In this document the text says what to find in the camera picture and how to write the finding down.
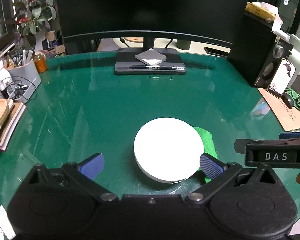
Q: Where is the green cleaning cloth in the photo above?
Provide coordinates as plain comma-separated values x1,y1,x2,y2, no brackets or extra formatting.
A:
193,126,219,183

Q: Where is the grey desk organizer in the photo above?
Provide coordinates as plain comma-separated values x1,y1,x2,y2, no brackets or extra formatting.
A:
8,60,41,103

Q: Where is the black curved monitor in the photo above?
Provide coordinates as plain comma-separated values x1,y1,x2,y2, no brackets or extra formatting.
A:
56,0,249,47

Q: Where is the grey notepad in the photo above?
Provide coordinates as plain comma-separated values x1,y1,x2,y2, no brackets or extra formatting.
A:
135,49,167,66

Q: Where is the smartphone with white screen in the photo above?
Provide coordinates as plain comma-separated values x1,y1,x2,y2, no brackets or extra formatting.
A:
267,59,296,98

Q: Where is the orange jar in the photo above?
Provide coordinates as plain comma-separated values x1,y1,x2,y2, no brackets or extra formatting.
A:
33,54,47,73

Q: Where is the black computer mouse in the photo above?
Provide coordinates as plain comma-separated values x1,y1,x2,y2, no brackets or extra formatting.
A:
281,92,294,109

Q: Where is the black speaker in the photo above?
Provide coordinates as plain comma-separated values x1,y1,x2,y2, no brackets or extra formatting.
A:
227,14,293,88

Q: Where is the tan cork mouse pad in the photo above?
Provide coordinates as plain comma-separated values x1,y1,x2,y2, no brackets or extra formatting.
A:
258,88,300,132

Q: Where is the yellow box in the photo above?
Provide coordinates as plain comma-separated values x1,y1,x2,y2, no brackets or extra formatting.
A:
245,2,279,23

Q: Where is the potted plant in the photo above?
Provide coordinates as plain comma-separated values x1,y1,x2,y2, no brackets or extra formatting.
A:
0,0,56,50

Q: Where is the pale green kettle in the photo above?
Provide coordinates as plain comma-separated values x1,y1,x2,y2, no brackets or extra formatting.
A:
288,34,300,88

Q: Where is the stack of books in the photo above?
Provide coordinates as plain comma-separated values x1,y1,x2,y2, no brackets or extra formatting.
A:
0,101,26,152

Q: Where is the dark green cloth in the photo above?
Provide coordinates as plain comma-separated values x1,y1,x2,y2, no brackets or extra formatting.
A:
286,88,300,111

